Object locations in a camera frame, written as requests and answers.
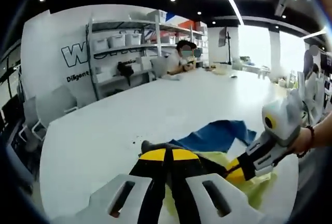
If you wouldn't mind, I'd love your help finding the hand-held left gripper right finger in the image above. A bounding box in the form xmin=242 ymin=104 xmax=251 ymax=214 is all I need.
xmin=165 ymin=148 xmax=262 ymax=224

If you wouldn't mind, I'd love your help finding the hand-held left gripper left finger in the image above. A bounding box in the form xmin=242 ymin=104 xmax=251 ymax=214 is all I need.
xmin=51 ymin=148 xmax=167 ymax=224

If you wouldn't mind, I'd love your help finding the yellow blue grey garment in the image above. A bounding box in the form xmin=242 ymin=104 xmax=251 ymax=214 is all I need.
xmin=141 ymin=119 xmax=280 ymax=216

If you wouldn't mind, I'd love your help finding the person's right hand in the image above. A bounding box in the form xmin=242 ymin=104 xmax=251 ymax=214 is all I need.
xmin=290 ymin=127 xmax=312 ymax=159

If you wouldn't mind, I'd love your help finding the monitor on black stand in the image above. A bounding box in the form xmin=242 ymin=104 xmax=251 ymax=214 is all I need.
xmin=218 ymin=26 xmax=233 ymax=66

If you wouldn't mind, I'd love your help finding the white office chair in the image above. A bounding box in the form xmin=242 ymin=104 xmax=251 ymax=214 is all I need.
xmin=34 ymin=84 xmax=79 ymax=131
xmin=149 ymin=56 xmax=170 ymax=80

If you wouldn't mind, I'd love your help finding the black device on stand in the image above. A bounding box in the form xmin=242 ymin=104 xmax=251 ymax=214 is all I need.
xmin=116 ymin=61 xmax=135 ymax=86

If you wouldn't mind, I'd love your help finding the flat white box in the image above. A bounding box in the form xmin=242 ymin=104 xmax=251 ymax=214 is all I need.
xmin=95 ymin=66 xmax=115 ymax=82

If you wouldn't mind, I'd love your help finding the white storage bin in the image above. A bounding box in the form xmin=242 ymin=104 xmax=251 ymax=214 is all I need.
xmin=92 ymin=37 xmax=109 ymax=51
xmin=125 ymin=32 xmax=143 ymax=46
xmin=107 ymin=34 xmax=127 ymax=49

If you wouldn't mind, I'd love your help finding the white shelving rack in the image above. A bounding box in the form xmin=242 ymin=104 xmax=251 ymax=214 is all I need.
xmin=85 ymin=10 xmax=210 ymax=101

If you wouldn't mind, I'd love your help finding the dark red beaded bracelet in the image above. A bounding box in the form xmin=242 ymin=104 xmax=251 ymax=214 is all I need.
xmin=296 ymin=124 xmax=316 ymax=159

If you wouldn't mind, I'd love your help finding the white lettered wall panel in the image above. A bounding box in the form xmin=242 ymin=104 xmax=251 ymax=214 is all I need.
xmin=20 ymin=4 xmax=156 ymax=108

